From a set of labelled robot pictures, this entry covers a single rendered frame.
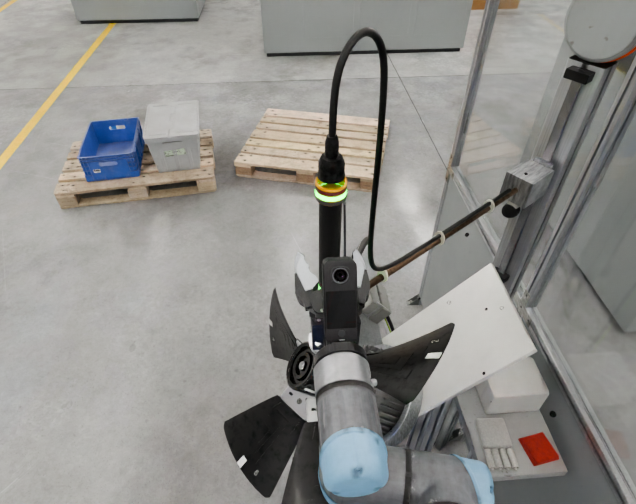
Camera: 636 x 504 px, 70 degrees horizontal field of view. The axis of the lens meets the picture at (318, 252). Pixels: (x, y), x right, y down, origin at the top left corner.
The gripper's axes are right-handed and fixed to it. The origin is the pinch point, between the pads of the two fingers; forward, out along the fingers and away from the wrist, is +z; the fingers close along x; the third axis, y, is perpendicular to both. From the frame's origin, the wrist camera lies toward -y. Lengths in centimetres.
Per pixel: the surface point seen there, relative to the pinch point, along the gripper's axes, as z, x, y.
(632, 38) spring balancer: 31, 60, -22
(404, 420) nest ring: -4, 19, 52
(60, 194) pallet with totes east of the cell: 239, -179, 151
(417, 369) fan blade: -8.2, 16.5, 23.8
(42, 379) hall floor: 87, -143, 165
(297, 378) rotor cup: 3.8, -6.2, 43.8
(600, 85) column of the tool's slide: 34, 60, -12
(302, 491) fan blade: -20, -6, 47
